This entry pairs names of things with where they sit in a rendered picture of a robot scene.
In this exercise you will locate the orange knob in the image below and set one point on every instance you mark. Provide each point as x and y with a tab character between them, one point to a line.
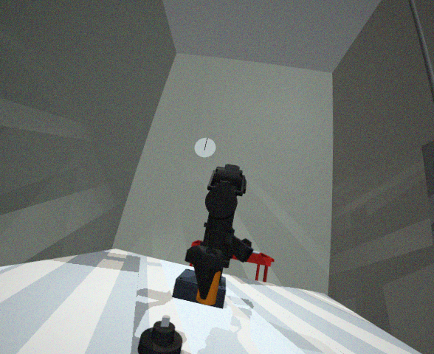
212	294

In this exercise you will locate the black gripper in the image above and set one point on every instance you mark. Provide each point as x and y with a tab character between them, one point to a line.
208	258

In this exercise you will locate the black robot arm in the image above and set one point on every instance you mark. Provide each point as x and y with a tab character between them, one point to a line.
221	202

